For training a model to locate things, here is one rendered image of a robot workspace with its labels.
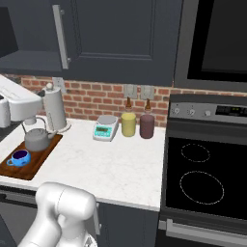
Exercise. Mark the dark red vinegar bottle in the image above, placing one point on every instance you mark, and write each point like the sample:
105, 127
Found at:
147, 126

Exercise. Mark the black stove with hob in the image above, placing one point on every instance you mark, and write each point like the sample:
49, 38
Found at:
205, 167

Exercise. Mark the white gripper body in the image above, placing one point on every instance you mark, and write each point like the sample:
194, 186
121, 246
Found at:
4, 114

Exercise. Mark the brown wooden tray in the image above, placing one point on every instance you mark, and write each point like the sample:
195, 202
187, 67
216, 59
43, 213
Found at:
33, 164

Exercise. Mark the white paper towel roll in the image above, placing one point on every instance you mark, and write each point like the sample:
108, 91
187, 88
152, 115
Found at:
54, 109

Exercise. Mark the black grey microwave oven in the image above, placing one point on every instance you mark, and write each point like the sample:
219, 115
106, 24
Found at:
222, 38

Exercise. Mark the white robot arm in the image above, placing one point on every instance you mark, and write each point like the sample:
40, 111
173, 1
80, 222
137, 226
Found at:
61, 209

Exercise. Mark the grey kettle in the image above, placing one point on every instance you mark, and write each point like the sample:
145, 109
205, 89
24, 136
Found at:
37, 140

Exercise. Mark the yellow oil bottle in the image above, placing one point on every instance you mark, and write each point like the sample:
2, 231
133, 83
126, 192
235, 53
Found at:
128, 123

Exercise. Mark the grey wall outlet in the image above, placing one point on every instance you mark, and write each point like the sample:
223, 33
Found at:
147, 92
59, 84
130, 91

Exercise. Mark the dark wide cabinet door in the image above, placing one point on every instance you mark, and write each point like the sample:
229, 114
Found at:
128, 32

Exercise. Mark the white teal kitchen scale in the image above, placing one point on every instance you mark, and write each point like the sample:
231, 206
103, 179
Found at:
104, 129

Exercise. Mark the dark base cabinet door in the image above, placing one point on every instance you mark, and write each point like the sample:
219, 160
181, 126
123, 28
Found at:
128, 226

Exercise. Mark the grey dishwasher front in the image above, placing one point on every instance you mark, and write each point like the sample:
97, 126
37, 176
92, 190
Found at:
14, 210

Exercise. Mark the grey stove knob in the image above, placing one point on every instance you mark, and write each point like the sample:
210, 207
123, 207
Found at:
176, 111
192, 112
207, 113

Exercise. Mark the blue mug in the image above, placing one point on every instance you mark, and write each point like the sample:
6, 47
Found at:
20, 158

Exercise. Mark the dark open wall cabinet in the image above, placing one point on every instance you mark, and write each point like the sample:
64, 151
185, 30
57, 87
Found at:
29, 61

